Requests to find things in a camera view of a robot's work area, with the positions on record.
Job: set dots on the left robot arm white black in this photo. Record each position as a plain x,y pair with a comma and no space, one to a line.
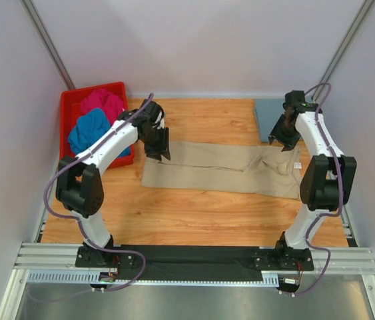
79,184

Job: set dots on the left corner aluminium post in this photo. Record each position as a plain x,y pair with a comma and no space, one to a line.
38,24

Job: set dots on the right corner aluminium post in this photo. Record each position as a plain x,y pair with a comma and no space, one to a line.
347,39

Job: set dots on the crumpled magenta t shirt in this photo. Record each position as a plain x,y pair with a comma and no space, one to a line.
111,104

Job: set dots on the folded grey-blue t shirt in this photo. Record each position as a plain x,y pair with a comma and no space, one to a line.
267,112

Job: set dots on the beige t shirt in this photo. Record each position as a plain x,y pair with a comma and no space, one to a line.
260,169

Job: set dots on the crumpled blue t shirt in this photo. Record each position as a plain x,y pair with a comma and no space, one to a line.
90,128

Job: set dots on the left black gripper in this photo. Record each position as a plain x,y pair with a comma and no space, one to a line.
160,142

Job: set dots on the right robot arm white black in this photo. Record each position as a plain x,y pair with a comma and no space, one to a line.
325,187

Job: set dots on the red plastic bin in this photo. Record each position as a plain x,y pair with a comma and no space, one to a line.
70,109

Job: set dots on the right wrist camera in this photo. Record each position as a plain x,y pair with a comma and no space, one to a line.
296,101

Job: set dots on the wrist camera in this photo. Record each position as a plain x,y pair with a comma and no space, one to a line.
155,114
296,101

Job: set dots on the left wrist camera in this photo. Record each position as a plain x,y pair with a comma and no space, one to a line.
155,114

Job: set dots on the aluminium frame rail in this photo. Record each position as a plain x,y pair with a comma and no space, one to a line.
344,261

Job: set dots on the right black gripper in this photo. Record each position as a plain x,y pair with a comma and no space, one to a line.
284,132

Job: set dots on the white slotted cable duct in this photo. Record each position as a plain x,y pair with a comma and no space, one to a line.
98,278

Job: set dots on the corner aluminium post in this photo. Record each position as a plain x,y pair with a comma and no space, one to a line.
347,39
38,24

